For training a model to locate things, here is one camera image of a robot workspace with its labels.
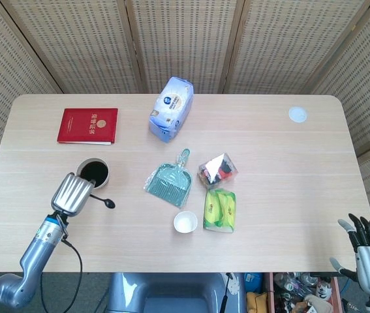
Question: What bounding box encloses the woven folding screen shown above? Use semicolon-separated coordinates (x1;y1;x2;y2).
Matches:
0;0;370;222

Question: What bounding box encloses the white round table grommet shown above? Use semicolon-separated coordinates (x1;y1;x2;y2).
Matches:
288;106;309;123

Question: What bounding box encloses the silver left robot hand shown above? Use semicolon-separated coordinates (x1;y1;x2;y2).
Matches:
50;172;95;216

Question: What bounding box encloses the wooden crate of clutter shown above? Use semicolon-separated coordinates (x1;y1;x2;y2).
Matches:
264;272;342;313

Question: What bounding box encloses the white paper cup with flower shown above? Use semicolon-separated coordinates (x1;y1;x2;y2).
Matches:
173;211;198;234

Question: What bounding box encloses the green dustpan and brush set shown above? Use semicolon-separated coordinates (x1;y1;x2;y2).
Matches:
144;148;193;210

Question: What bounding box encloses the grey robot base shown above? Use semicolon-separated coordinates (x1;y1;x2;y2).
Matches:
106;272;247;313

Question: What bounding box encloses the red certificate book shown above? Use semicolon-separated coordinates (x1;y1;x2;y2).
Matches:
56;108;119;146

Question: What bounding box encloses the yellow green tissue pack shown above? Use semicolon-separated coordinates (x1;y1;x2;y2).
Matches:
202;188;237;234

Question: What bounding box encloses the cup of black liquid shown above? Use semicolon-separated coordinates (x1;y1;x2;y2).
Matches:
75;157;110;190

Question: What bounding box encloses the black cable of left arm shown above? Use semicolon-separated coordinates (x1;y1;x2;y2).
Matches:
40;237;84;313

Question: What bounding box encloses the black plastic spoon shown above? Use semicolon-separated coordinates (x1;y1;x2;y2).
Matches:
90;194;116;209

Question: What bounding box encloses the blue tissue pack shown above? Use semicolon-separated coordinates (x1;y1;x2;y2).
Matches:
148;76;194;144

